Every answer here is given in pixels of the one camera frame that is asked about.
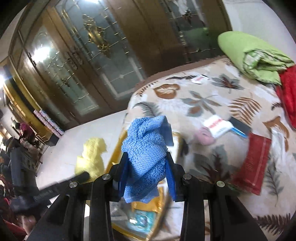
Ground yellow terry towel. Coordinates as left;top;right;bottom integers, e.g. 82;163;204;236
75;137;108;183

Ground stack of pink boxes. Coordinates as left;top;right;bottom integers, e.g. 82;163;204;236
33;109;65;137

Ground leaf print blanket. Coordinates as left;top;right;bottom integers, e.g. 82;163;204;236
126;58;296;241

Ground red cloth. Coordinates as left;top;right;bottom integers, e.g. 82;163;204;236
0;197;26;241

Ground white tray with yellow rim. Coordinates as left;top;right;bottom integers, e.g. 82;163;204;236
105;132;184;240

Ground pink mesh puff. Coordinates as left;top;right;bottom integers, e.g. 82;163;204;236
194;129;215;146

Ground yellow packet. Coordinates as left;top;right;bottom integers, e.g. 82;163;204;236
132;188;163;212

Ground blue and black packet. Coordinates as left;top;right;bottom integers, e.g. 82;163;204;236
228;116;252;140

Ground light blue terry towel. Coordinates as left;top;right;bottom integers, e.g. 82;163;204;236
121;115;174;204

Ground teal tissue packet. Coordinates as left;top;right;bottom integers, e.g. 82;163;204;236
130;209;158;230

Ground green folded quilt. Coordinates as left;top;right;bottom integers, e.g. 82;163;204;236
217;31;295;85

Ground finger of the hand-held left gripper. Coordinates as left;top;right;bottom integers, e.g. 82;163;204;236
69;171;90;186

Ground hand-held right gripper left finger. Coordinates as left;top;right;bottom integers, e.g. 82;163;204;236
28;152;128;241

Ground white packet with red print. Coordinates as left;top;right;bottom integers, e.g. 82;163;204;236
203;115;233;139

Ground wooden stained glass door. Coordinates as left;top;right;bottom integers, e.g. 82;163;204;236
109;0;234;77
46;0;151;112
9;11;102;131

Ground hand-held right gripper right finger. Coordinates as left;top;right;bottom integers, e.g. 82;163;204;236
165;151;269;241

